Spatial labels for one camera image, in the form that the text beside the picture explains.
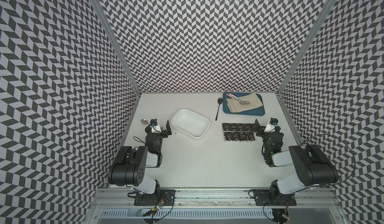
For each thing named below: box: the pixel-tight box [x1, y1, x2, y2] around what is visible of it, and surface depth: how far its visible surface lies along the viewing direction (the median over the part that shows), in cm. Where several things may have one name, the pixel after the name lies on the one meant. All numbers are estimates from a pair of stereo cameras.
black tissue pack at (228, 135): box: [224, 131, 232, 141], surface depth 96 cm
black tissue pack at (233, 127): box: [229, 123, 238, 132], surface depth 98 cm
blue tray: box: [222, 92, 266, 116], surface depth 108 cm
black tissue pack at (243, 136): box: [239, 132, 248, 141], surface depth 95 cm
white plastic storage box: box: [171, 108, 210, 139], surface depth 101 cm
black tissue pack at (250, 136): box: [246, 132, 256, 141], surface depth 95 cm
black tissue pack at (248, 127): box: [244, 123, 253, 132], surface depth 98 cm
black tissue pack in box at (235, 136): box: [231, 132, 240, 141], surface depth 95 cm
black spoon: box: [215, 97, 223, 121], surface depth 114 cm
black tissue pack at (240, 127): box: [237, 123, 245, 132], surface depth 98 cm
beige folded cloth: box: [226, 92, 263, 113], surface depth 113 cm
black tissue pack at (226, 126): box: [222, 123, 230, 131], surface depth 99 cm
